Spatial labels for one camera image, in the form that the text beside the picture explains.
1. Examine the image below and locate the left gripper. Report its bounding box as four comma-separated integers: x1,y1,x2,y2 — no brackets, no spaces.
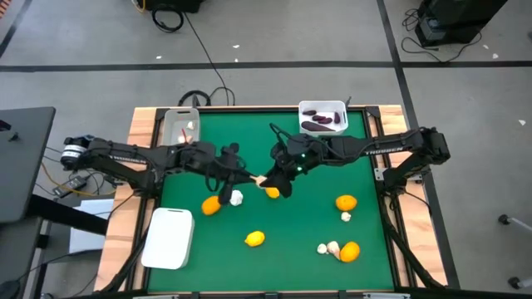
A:
209,142,258,206

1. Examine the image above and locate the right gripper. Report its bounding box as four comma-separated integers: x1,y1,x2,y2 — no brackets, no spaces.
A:
259,131,321,199

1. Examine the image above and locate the orange fruit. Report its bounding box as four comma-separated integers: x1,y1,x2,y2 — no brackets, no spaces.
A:
335,194,358,213
201,195,222,217
338,241,362,263

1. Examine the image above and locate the large purple eggplant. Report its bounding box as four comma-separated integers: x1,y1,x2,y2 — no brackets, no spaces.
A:
300,120,337,133

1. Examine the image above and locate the green table mat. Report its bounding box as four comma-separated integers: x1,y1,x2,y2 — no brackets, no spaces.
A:
147,110,395,292

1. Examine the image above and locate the white square plastic basket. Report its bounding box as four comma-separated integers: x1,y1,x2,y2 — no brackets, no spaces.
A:
298,100,349,139

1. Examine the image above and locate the grey plastic basket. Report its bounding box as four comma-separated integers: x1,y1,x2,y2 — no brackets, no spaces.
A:
161,107,201,147

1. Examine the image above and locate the white rounded plastic basket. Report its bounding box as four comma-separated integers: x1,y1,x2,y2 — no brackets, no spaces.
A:
140,207,195,270

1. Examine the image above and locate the wooden side board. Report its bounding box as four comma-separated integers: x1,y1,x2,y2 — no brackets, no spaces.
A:
373,104,449,287
94,106,165,292

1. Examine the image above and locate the white sheet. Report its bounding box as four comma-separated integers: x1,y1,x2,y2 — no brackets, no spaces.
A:
68,198,116,254

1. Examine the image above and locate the black power adapter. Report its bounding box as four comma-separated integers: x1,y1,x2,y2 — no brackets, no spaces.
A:
52,175,87,199

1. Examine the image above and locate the black equipment base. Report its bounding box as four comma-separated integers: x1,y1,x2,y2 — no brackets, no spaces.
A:
143,0,205,13

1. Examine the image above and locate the grey desk top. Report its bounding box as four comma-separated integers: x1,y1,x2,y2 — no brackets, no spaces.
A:
0,106,57,225

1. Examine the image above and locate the black caster wheel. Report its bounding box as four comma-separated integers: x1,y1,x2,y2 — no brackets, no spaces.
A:
507,273,532,291
497,213,532,233

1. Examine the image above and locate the black equipment box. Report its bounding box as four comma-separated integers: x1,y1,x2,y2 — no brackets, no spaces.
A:
414,0,509,47

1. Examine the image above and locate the looped black cable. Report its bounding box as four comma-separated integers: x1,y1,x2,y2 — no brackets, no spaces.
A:
207,86,237,107
178,89,213,107

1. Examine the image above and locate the black table frame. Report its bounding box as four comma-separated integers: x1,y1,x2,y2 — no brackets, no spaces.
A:
124,105,462,299

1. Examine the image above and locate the long black floor cable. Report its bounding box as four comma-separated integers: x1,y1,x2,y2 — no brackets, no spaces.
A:
182,12,230,107

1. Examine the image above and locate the yellow cable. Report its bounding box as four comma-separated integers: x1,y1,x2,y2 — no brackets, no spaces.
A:
40,161,117,197

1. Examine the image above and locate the black desk frame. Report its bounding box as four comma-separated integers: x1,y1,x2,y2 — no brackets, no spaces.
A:
0,194,110,299

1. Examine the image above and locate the coiled black cable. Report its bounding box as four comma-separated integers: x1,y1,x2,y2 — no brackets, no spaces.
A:
150,4,185,33

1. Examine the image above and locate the tangled black cable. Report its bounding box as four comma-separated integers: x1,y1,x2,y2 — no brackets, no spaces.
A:
401,7,483,63

